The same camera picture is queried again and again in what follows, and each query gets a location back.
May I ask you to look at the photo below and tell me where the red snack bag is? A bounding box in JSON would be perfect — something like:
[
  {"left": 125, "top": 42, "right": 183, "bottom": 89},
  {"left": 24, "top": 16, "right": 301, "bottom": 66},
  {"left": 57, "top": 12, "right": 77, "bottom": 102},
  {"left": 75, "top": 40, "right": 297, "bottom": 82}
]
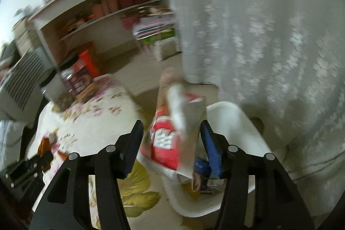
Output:
[{"left": 137, "top": 68, "right": 207, "bottom": 192}]

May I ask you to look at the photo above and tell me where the white trash bin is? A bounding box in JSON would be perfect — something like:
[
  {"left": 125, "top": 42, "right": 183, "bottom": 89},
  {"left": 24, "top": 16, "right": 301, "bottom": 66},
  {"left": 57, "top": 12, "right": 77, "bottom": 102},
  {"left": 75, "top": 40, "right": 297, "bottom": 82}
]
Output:
[{"left": 137, "top": 101, "right": 271, "bottom": 218}]

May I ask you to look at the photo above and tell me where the white and navy box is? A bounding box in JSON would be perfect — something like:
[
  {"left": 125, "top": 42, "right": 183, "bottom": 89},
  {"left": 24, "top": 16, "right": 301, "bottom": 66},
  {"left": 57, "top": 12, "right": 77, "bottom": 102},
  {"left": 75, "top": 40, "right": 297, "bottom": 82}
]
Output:
[{"left": 194, "top": 157, "right": 212, "bottom": 179}]

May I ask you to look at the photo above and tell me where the floral tablecloth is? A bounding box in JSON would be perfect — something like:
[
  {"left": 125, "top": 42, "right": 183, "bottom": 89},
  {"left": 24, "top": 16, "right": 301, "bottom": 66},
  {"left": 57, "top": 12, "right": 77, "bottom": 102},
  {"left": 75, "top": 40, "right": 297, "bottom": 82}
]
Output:
[{"left": 27, "top": 75, "right": 161, "bottom": 229}]

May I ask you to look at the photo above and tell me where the grey sofa cushion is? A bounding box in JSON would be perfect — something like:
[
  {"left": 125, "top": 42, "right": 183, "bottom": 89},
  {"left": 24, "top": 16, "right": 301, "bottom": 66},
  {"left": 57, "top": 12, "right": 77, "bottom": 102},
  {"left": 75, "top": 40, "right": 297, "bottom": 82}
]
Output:
[{"left": 1, "top": 47, "right": 53, "bottom": 125}]

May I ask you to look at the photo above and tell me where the clear jar with nuts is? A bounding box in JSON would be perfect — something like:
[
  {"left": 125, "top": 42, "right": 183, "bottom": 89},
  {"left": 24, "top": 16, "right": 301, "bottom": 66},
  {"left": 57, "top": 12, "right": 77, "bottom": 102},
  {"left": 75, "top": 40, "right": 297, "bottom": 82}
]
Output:
[{"left": 39, "top": 68, "right": 75, "bottom": 113}]

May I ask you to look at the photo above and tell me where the purple label plastic jar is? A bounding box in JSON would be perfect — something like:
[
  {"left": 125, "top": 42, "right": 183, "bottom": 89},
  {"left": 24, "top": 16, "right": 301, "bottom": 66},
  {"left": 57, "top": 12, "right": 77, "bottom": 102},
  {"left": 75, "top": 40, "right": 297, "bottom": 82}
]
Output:
[{"left": 58, "top": 53, "right": 98, "bottom": 103}]

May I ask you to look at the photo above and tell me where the red stool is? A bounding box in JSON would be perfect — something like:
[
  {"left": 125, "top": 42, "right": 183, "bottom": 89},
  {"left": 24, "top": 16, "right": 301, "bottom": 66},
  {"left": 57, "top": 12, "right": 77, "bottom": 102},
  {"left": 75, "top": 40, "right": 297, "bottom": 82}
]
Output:
[{"left": 79, "top": 50, "right": 100, "bottom": 78}]

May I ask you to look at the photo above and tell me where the white lace curtain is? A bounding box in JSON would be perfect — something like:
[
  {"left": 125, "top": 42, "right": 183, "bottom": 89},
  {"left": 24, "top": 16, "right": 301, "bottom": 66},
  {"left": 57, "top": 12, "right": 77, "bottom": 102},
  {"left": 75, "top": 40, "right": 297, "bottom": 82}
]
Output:
[{"left": 172, "top": 0, "right": 344, "bottom": 217}]

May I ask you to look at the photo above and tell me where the stack of books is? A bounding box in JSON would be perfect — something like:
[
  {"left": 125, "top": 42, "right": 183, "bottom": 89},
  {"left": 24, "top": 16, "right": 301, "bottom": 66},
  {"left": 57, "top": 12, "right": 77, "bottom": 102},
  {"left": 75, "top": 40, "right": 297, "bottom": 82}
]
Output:
[{"left": 132, "top": 6, "right": 176, "bottom": 40}]

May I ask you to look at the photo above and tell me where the white wooden shelf unit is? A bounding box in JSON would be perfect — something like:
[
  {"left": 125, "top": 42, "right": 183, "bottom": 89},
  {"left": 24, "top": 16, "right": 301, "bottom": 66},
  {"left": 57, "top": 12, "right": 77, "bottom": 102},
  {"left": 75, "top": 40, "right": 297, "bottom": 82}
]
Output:
[{"left": 28, "top": 0, "right": 181, "bottom": 69}]

